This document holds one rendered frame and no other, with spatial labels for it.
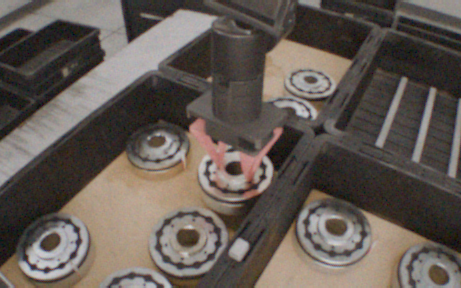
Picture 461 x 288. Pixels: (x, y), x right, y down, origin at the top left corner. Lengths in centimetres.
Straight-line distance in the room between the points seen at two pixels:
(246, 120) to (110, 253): 26
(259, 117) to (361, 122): 33
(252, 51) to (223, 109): 7
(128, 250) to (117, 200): 9
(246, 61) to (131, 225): 29
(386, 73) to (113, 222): 66
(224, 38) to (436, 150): 48
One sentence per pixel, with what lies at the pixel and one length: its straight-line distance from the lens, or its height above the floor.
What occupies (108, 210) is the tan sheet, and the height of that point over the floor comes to 83.
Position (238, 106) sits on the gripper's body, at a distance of 38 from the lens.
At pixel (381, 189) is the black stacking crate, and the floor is 89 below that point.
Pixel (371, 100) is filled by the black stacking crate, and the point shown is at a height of 83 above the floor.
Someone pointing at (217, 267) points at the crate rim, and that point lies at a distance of 36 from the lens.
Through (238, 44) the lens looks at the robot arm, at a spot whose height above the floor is 109.
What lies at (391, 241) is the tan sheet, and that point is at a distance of 54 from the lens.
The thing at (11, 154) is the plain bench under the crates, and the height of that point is 70.
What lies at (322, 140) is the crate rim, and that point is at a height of 93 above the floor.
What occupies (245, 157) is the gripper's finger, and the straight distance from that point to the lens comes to 40.
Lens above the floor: 126
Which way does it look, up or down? 45 degrees down
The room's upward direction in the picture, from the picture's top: straight up
